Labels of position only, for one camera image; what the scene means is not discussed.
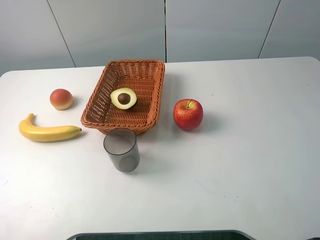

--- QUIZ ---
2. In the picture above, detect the halved avocado with pit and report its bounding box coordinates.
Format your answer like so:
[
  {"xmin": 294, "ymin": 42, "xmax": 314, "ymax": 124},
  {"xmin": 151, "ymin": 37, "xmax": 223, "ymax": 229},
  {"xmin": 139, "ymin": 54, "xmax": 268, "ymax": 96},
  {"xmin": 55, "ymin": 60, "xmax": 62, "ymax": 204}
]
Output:
[{"xmin": 110, "ymin": 88, "xmax": 137, "ymax": 110}]

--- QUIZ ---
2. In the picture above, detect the brown wicker basket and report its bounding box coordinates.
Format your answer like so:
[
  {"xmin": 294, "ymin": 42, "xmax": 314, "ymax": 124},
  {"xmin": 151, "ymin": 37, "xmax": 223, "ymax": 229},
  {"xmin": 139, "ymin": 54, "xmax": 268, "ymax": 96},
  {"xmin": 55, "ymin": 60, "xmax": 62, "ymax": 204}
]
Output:
[{"xmin": 80, "ymin": 59, "xmax": 165, "ymax": 135}]

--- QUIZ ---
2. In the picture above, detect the red apple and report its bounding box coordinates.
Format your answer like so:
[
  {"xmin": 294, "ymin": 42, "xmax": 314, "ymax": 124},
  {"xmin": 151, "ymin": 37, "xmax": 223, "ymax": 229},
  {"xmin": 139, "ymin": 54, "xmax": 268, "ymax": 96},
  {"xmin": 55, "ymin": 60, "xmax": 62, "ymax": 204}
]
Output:
[{"xmin": 173, "ymin": 98, "xmax": 204, "ymax": 131}]

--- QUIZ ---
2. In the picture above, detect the grey translucent plastic cup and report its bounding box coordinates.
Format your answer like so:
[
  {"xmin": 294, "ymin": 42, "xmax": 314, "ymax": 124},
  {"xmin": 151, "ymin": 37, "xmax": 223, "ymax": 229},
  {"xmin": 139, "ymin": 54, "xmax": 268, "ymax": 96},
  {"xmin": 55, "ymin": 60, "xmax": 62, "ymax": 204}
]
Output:
[{"xmin": 103, "ymin": 128, "xmax": 140, "ymax": 173}]

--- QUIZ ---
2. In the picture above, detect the orange round bread bun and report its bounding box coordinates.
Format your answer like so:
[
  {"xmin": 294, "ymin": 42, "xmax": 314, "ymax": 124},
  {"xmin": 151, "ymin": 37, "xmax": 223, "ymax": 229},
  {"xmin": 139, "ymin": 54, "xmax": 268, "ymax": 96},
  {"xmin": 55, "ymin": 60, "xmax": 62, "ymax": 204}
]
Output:
[{"xmin": 49, "ymin": 88, "xmax": 74, "ymax": 111}]

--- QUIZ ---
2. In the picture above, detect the yellow banana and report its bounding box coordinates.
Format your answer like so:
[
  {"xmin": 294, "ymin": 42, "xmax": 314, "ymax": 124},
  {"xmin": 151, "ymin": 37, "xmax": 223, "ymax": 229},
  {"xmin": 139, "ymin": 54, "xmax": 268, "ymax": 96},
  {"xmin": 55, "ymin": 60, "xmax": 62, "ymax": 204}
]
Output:
[{"xmin": 18, "ymin": 113, "xmax": 82, "ymax": 142}]

